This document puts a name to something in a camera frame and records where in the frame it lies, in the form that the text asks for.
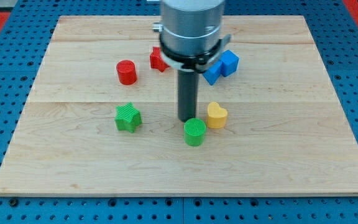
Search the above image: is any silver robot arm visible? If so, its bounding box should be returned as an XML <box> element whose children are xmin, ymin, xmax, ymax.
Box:
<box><xmin>153</xmin><ymin>0</ymin><xmax>231</xmax><ymax>73</ymax></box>

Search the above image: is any green star block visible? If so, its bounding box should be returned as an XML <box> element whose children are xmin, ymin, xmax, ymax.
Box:
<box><xmin>114</xmin><ymin>102</ymin><xmax>142</xmax><ymax>133</ymax></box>

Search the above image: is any red star block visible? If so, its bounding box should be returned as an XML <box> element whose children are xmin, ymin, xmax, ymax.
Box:
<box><xmin>149</xmin><ymin>47</ymin><xmax>170</xmax><ymax>72</ymax></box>

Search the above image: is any wooden board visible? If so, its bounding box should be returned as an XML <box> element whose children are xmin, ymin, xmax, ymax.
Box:
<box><xmin>0</xmin><ymin>16</ymin><xmax>358</xmax><ymax>197</ymax></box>

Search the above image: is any green cylinder block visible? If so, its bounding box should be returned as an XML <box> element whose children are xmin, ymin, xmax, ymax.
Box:
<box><xmin>184</xmin><ymin>118</ymin><xmax>206</xmax><ymax>146</ymax></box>

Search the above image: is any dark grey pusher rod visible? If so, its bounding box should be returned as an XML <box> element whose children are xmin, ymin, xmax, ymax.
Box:
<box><xmin>178</xmin><ymin>70</ymin><xmax>199</xmax><ymax>122</ymax></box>

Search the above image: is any yellow heart block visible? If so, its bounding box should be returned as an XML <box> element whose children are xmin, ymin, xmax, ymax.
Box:
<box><xmin>207</xmin><ymin>101</ymin><xmax>228</xmax><ymax>129</ymax></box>

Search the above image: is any red cylinder block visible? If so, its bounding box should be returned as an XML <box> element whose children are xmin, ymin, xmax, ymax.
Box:
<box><xmin>116</xmin><ymin>60</ymin><xmax>137</xmax><ymax>85</ymax></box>

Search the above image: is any blue angular block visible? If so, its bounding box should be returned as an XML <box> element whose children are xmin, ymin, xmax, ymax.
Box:
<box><xmin>203</xmin><ymin>50</ymin><xmax>239</xmax><ymax>85</ymax></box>

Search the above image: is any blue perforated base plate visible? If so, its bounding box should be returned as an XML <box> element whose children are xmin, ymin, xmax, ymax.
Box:
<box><xmin>0</xmin><ymin>1</ymin><xmax>358</xmax><ymax>223</ymax></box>

